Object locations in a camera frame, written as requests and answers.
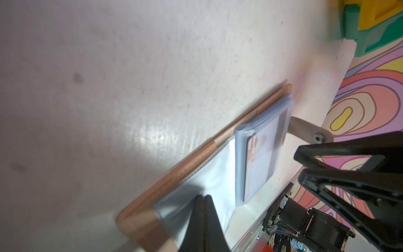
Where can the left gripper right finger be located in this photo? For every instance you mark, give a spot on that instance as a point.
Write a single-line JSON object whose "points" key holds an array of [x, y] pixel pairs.
{"points": [[214, 238]]}

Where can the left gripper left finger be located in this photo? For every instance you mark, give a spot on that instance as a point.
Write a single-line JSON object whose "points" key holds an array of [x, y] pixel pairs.
{"points": [[194, 240]]}

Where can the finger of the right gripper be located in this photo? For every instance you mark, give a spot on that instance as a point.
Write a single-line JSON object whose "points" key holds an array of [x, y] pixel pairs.
{"points": [[385, 151], [382, 192]]}

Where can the tan leather card holder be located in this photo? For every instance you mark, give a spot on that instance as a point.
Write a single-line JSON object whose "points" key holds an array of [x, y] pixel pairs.
{"points": [[158, 219]]}

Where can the white card with black stripe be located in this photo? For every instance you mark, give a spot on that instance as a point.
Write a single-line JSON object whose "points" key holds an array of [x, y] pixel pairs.
{"points": [[263, 149]]}

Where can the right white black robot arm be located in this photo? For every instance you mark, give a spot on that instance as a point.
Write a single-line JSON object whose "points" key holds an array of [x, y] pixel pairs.
{"points": [[286, 220]]}

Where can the green plastic bin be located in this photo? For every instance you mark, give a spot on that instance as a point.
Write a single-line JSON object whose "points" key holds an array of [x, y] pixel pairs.
{"points": [[371, 39]]}

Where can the yellow plastic bin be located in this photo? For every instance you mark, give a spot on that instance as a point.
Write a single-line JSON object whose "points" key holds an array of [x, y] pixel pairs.
{"points": [[374, 12]]}

